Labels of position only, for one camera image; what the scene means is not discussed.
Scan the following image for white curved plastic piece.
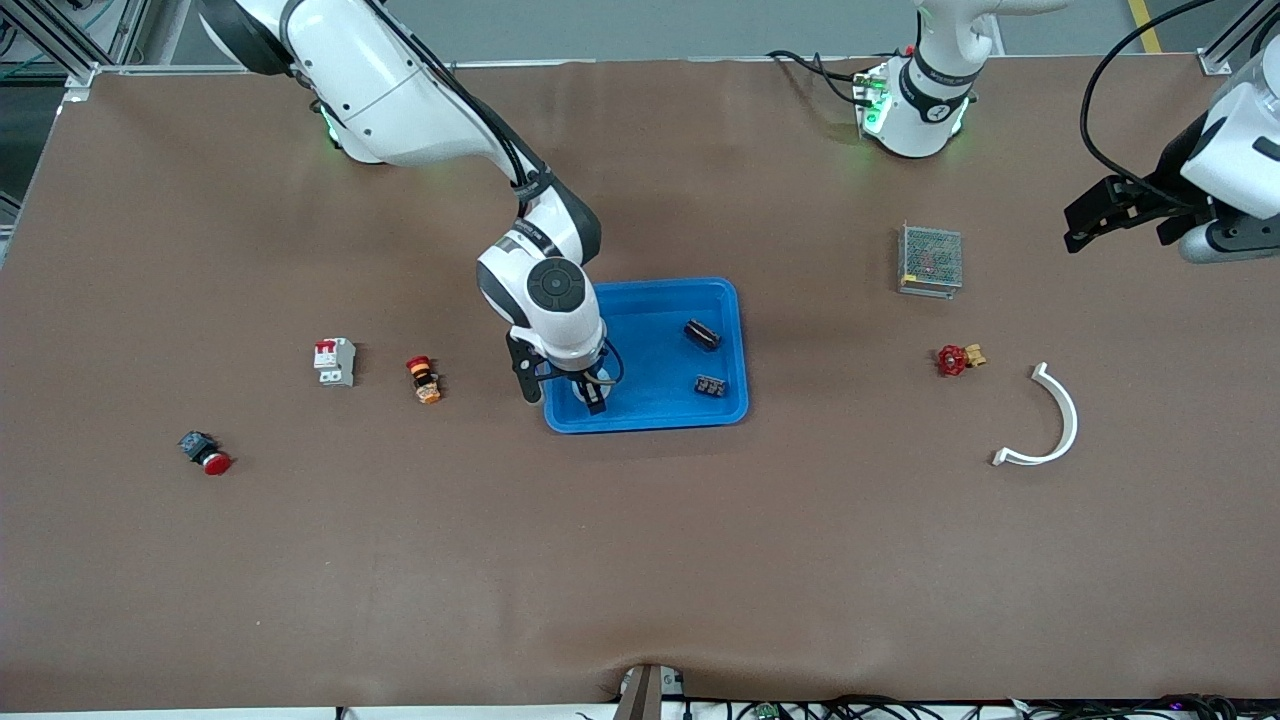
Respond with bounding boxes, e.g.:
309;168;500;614
991;362;1080;468

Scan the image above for black base cables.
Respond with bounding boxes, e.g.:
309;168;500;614
767;48;871;106

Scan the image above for aluminium frame profile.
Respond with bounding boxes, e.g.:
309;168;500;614
1198;0;1280;76
0;0;151;96

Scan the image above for red yellow push button switch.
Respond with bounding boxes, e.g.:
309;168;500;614
406;355;443;405

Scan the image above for metal table edge bracket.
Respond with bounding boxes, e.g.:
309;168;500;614
615;662;686;720

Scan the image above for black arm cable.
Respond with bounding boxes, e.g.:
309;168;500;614
365;0;556;196
1080;0;1216;211

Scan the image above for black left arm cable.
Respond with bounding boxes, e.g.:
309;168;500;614
1080;0;1216;211

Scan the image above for black cable bundle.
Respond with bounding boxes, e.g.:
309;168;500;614
690;693;1280;720

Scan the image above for red mushroom push button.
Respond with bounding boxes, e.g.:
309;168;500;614
178;430;235;476

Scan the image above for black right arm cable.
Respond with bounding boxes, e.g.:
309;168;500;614
365;0;556;196

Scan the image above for metal mesh power supply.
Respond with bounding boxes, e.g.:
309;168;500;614
897;222;964;299

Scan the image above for white red circuit breaker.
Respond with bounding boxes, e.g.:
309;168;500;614
313;338;357;388

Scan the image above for blue plastic tray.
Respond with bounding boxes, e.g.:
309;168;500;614
543;277;750;435

